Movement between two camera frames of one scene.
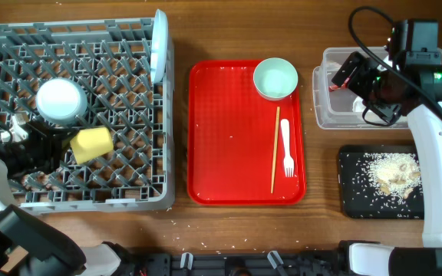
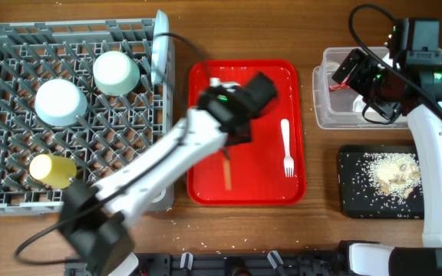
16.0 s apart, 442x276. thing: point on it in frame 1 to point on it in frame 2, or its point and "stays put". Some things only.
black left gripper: (54, 145) to (248, 140)
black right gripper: (366, 66) stays put
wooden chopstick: (275, 146) to (227, 174)
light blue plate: (159, 56) stays put
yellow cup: (91, 142) to (53, 172)
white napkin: (357, 105) stays put
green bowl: (275, 79) to (115, 73)
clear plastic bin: (336, 109) stays put
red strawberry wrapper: (343, 87) stays put
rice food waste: (397, 175) stays put
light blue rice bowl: (61, 100) stays put
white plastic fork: (288, 164) stays put
